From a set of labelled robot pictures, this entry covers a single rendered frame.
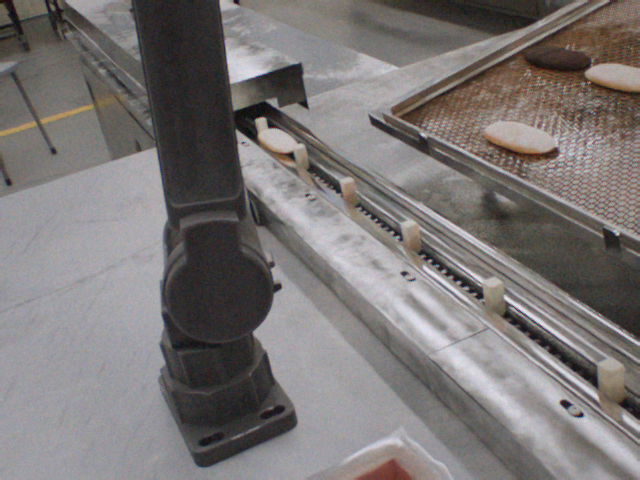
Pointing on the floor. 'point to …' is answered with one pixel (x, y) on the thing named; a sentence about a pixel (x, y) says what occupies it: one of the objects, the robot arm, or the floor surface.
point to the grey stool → (28, 108)
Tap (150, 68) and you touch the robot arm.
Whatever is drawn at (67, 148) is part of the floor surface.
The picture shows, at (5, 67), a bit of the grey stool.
